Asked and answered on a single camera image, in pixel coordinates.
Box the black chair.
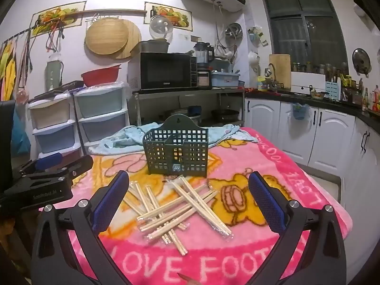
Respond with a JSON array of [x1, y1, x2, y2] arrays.
[[0, 99, 17, 196]]

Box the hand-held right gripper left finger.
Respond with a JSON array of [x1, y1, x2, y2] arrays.
[[31, 170, 131, 285]]

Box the round bamboo tray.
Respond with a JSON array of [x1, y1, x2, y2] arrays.
[[85, 18, 129, 55]]

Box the grey metal tray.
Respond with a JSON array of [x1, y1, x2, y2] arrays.
[[131, 39, 170, 53]]

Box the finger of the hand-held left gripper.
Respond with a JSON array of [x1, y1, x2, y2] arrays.
[[32, 155, 94, 182], [18, 152, 63, 176]]

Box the metal shelf rack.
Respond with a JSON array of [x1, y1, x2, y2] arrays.
[[128, 88, 245, 128]]

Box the white kitchen cabinets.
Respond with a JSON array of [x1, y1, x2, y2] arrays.
[[245, 96, 380, 274]]

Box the red plastic basin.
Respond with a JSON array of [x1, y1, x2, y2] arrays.
[[81, 64, 122, 86]]

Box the black pan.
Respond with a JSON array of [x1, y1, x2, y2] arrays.
[[211, 109, 240, 122]]

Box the dark green plastic utensil basket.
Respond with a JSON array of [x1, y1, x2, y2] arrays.
[[142, 114, 209, 176]]

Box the blue hanging basket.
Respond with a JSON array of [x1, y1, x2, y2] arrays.
[[292, 102, 311, 121]]

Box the metal faucet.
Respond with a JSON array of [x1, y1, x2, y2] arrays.
[[264, 63, 278, 91]]

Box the dark flat tray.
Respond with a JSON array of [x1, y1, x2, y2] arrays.
[[34, 80, 85, 99]]

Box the pink printed blanket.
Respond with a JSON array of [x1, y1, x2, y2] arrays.
[[38, 127, 354, 285]]

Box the dark framed window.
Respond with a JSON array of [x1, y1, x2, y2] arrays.
[[258, 0, 349, 70]]

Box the group of wooden chopsticks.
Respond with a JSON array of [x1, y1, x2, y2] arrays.
[[121, 176, 233, 256]]

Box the row of spice jars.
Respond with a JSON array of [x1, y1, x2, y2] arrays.
[[292, 62, 348, 76]]

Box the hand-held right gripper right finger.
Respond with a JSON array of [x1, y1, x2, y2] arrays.
[[248, 171, 348, 285]]

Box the green bottle in plastic bag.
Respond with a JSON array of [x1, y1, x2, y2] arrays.
[[44, 53, 64, 92]]

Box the round bamboo mat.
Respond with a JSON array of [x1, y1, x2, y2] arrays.
[[114, 19, 142, 59]]

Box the row of sauce bottles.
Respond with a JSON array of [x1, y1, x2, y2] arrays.
[[341, 77, 380, 113]]

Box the black microwave oven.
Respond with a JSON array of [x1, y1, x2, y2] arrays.
[[128, 52, 198, 91]]

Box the wooden rod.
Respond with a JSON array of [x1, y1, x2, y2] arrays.
[[71, 8, 147, 15]]

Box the pastel plastic drawer tower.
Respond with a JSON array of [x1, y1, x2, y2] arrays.
[[74, 81, 129, 149], [28, 90, 82, 159]]

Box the light blue printed cloth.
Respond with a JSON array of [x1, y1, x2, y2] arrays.
[[88, 122, 259, 155]]

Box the hanging steel bowl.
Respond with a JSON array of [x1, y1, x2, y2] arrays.
[[224, 22, 242, 40]]

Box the fruit wall poster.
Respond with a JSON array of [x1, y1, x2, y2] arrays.
[[144, 1, 193, 32], [30, 1, 87, 38]]

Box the hanging steel pot lid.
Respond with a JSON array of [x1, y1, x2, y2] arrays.
[[352, 48, 371, 75]]

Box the hanging yellow cloths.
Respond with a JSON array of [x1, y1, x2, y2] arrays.
[[0, 40, 17, 101]]

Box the white hanging scoop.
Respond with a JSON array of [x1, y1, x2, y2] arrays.
[[248, 51, 261, 69]]

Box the wooden cutting board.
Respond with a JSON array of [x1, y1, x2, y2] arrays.
[[269, 54, 291, 90]]

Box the light blue knife holder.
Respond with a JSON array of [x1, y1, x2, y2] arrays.
[[325, 80, 341, 101]]

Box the clear glass dome lid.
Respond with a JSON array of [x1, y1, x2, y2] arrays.
[[149, 15, 173, 40]]

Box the light blue dish box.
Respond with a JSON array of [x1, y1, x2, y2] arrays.
[[210, 71, 241, 88]]

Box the black blender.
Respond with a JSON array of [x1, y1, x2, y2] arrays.
[[194, 42, 215, 70]]

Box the blue plastic bag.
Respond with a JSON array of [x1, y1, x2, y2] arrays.
[[11, 107, 32, 156]]

